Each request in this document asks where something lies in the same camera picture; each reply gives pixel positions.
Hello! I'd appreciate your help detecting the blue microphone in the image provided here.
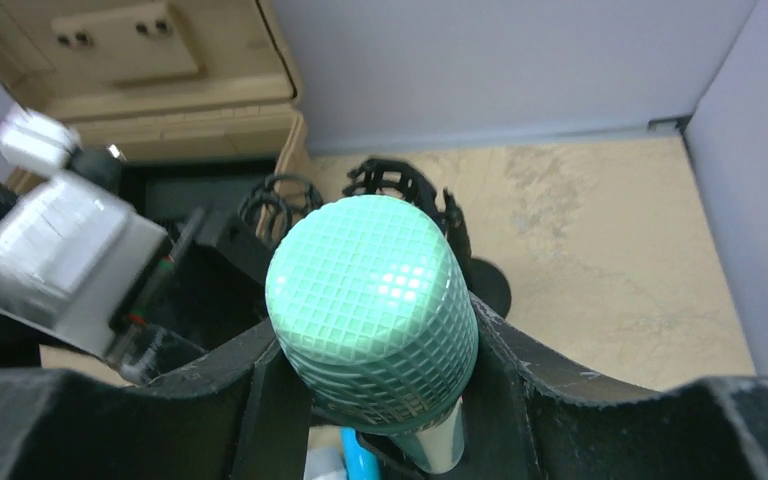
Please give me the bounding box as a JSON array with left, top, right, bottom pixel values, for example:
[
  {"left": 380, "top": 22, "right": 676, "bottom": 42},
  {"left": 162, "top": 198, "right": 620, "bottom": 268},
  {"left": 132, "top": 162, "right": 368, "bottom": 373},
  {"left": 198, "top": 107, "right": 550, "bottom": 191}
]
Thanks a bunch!
[{"left": 340, "top": 428, "right": 381, "bottom": 480}]

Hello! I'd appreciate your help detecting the tan open toolbox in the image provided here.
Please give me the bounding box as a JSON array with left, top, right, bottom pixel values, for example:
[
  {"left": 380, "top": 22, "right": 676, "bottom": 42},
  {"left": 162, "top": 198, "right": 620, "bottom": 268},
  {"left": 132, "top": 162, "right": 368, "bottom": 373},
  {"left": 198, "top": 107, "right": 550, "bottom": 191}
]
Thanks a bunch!
[{"left": 0, "top": 0, "right": 311, "bottom": 175}]

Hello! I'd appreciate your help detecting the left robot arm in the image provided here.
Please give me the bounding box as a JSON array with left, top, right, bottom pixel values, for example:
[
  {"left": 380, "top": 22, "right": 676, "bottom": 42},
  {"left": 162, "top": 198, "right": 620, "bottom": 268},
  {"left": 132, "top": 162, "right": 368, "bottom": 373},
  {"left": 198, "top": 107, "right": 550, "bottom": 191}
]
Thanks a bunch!
[{"left": 0, "top": 149, "right": 271, "bottom": 385}]

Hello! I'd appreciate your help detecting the mint green microphone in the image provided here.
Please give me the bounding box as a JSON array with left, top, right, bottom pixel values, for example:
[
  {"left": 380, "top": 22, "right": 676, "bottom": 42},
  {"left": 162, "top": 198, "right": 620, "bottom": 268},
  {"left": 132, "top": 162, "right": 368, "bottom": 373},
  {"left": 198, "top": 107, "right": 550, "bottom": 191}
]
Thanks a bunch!
[{"left": 265, "top": 195, "right": 479, "bottom": 474}]

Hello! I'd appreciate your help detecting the black tray in toolbox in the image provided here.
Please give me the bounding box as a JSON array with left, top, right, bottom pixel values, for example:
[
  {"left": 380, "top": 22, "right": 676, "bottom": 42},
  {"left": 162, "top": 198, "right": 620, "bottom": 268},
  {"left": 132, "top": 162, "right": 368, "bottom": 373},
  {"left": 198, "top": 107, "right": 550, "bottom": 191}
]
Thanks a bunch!
[{"left": 119, "top": 156, "right": 277, "bottom": 224}]

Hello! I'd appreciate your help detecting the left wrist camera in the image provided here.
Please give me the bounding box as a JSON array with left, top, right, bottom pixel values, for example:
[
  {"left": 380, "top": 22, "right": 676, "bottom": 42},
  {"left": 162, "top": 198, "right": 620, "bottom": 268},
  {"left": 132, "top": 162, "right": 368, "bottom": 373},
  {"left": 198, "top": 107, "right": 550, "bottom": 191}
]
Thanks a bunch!
[{"left": 0, "top": 104, "right": 167, "bottom": 359}]

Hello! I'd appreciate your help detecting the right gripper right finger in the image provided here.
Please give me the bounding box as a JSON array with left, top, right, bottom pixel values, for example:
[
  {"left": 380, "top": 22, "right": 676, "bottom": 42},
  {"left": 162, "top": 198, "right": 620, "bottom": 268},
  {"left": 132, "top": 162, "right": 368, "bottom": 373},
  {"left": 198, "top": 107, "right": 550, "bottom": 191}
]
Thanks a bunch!
[{"left": 450, "top": 299, "right": 768, "bottom": 479}]

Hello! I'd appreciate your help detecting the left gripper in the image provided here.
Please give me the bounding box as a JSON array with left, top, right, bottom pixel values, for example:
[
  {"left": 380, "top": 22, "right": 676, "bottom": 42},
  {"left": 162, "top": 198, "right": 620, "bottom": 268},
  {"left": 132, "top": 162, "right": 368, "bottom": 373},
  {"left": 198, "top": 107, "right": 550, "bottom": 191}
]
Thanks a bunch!
[{"left": 104, "top": 208, "right": 273, "bottom": 385}]

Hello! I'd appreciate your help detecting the black tripod shock-mount stand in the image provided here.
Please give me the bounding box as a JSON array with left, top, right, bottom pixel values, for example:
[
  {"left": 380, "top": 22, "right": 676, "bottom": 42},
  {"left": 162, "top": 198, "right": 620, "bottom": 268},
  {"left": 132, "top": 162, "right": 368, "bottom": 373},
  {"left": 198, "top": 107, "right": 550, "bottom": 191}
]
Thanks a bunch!
[{"left": 237, "top": 173, "right": 324, "bottom": 248}]

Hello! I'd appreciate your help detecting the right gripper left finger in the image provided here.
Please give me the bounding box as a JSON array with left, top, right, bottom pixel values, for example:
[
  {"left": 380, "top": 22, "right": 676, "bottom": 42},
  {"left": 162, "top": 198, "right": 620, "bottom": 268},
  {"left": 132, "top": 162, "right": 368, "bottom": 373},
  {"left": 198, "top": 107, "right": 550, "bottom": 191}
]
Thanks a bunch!
[{"left": 0, "top": 323, "right": 311, "bottom": 479}]

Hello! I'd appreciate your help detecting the black stand holding blue microphone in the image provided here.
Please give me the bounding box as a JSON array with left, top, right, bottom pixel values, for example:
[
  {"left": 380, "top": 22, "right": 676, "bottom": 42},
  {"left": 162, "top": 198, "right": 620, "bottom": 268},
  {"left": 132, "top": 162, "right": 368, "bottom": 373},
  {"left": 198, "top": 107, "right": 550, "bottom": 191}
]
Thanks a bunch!
[{"left": 342, "top": 156, "right": 512, "bottom": 318}]

